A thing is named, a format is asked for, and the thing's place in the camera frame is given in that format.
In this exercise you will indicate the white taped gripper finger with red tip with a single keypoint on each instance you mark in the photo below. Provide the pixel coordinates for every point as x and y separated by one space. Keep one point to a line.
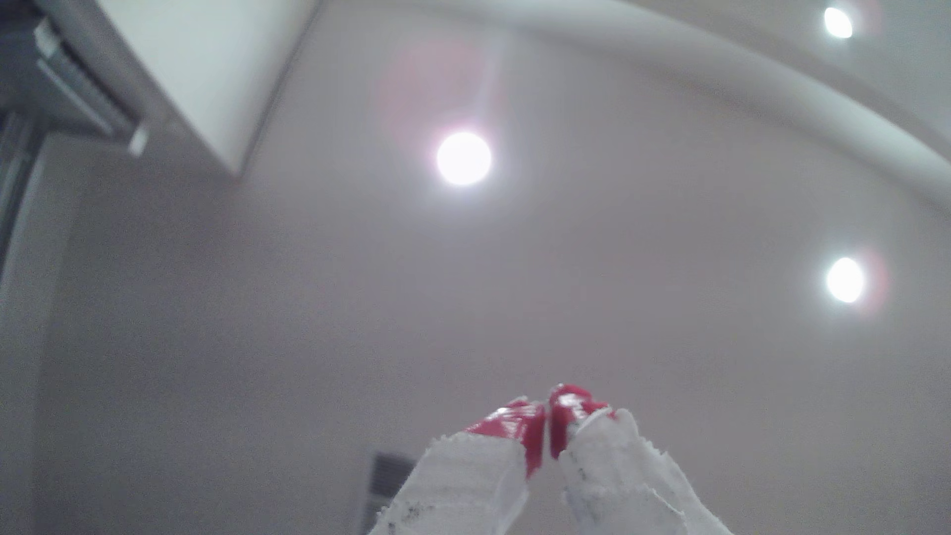
624 483
468 483

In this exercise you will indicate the grey ceiling air vent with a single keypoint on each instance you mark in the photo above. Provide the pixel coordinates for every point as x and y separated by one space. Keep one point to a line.
388 479

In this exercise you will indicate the round ceiling light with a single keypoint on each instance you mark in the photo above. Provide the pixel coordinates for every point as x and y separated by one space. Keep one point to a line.
838 22
463 158
845 280

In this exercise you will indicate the white curved ceiling moulding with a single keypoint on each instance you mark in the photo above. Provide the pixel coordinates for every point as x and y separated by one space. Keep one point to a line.
743 74

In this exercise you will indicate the grey curtain rail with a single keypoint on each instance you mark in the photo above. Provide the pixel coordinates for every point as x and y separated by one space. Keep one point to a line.
67 82

